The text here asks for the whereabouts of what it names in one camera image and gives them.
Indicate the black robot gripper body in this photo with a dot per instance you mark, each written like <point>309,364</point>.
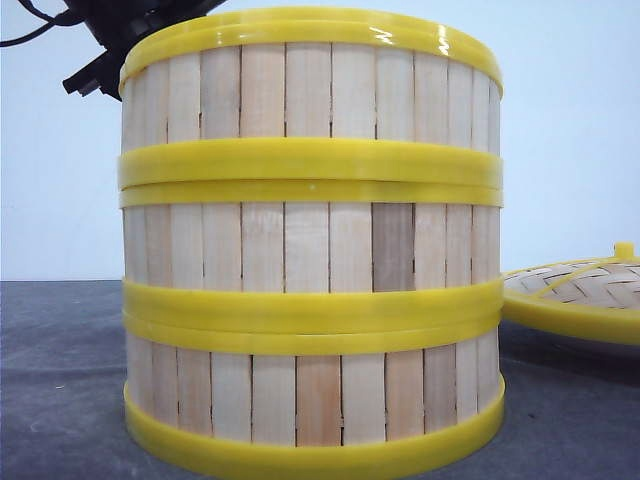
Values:
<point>118,25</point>

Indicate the bamboo steamer basket two buns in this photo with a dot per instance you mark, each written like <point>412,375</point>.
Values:
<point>289,395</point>

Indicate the bamboo steamer basket single bun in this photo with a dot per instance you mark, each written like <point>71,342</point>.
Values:
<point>310,104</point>

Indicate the woven bamboo steamer lid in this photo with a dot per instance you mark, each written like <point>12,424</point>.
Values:
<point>594,299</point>

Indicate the bamboo steamer basket yellow rims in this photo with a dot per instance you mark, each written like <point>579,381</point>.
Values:
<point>249,257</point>

